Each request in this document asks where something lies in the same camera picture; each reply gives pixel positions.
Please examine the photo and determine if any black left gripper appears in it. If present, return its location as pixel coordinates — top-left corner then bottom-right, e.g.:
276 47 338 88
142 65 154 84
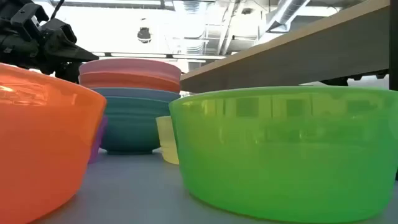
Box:
0 23 100 84

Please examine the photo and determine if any pink large bowl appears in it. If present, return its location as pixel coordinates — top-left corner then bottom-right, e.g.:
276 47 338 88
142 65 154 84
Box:
78 58 182 82

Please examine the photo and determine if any coral large bowl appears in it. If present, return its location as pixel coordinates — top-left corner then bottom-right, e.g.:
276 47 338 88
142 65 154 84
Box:
79 72 182 93

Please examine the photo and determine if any orange translucent small bowl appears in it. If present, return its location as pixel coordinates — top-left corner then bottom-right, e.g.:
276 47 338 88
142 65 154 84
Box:
0 63 108 224

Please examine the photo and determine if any purple translucent small bowl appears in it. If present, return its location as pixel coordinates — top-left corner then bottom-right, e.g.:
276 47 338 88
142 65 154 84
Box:
88 114 109 165

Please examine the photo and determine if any teal large bowl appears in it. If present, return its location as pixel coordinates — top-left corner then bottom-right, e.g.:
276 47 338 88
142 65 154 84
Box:
99 96 175 156

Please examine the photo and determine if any yellow translucent small bowl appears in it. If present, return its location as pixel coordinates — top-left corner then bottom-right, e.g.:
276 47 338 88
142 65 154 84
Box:
155 115 180 166

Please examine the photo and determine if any green translucent small bowl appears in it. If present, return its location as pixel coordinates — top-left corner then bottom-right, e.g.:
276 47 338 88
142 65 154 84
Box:
169 86 398 224

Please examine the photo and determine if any black ceiling dome fixture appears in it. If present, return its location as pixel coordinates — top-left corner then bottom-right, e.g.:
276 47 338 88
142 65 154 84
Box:
137 27 152 44

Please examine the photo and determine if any wooden shelf with black frame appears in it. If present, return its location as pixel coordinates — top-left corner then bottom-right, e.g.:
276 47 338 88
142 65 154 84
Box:
179 0 398 94

